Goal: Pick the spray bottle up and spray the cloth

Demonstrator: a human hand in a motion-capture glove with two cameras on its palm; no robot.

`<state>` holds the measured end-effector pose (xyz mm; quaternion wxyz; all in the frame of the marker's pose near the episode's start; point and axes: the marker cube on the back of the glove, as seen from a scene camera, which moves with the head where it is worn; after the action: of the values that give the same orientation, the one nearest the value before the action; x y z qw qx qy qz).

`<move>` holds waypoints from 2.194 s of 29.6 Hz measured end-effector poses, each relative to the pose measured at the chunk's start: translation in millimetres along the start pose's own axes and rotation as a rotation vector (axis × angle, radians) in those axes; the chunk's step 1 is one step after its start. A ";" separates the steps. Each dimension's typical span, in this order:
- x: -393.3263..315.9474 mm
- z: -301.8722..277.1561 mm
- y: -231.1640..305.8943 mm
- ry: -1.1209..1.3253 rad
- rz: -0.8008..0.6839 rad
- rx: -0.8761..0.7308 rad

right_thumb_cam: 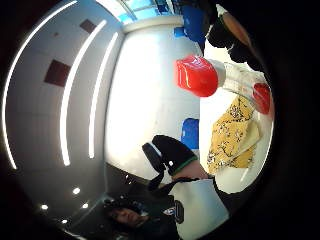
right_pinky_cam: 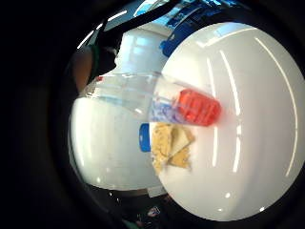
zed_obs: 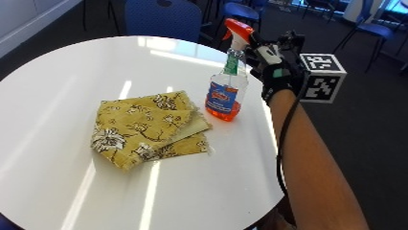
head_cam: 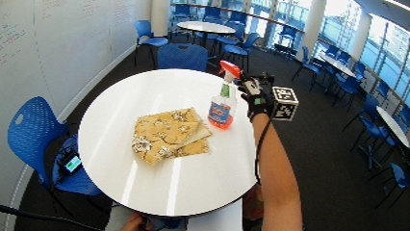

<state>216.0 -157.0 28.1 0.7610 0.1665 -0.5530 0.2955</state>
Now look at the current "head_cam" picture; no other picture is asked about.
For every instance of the glass window wall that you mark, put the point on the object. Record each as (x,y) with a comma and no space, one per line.
(383,48)

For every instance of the clear spray bottle orange liquid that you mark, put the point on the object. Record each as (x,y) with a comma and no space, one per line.
(221,110)

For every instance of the blue plastic chair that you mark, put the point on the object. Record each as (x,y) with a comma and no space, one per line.
(33,131)
(182,57)
(147,33)

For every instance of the white pillar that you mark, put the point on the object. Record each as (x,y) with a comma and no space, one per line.
(160,16)
(313,25)

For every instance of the yellow floral cloth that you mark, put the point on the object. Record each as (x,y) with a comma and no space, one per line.
(164,138)

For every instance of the round white table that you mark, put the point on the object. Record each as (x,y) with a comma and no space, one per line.
(205,27)

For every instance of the white marker cube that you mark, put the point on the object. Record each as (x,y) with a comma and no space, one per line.
(285,103)

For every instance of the small device with lit screen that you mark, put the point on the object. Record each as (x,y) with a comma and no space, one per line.
(71,163)

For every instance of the long white table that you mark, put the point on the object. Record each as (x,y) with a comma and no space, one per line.
(337,64)
(393,126)

